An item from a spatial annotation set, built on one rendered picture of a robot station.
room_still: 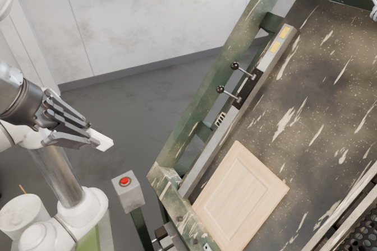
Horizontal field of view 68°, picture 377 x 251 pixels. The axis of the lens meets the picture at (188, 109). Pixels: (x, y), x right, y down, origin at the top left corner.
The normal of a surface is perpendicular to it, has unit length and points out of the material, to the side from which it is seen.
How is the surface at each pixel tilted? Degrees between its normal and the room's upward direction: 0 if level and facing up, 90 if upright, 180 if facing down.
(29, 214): 0
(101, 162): 0
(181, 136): 90
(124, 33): 90
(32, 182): 0
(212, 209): 50
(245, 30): 90
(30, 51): 90
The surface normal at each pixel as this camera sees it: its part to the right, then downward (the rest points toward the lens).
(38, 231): -0.19, -0.69
